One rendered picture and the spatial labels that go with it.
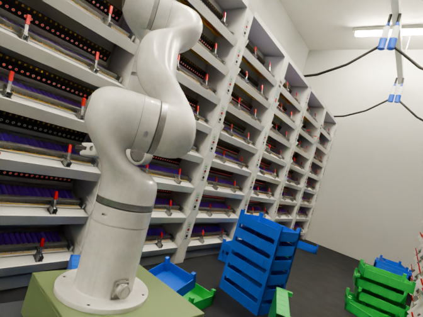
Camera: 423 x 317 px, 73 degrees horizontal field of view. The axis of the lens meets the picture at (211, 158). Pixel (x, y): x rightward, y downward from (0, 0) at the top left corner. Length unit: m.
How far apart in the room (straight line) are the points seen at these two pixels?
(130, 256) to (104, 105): 0.30
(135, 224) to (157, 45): 0.42
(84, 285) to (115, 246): 0.10
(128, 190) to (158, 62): 0.30
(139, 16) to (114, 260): 0.62
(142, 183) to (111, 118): 0.14
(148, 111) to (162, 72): 0.13
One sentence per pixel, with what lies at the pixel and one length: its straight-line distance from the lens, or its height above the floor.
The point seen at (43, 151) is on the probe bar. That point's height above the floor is 0.56.
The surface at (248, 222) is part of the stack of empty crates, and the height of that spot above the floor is 0.43.
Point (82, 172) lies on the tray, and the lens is 1.35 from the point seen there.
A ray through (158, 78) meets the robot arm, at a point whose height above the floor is 0.85.
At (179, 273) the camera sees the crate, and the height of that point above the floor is 0.11.
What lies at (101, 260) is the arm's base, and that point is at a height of 0.46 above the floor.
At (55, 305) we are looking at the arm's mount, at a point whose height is 0.37.
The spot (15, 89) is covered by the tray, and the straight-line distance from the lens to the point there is 1.27.
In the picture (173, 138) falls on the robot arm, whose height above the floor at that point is 0.72.
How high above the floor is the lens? 0.70
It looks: 1 degrees up
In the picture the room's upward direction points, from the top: 16 degrees clockwise
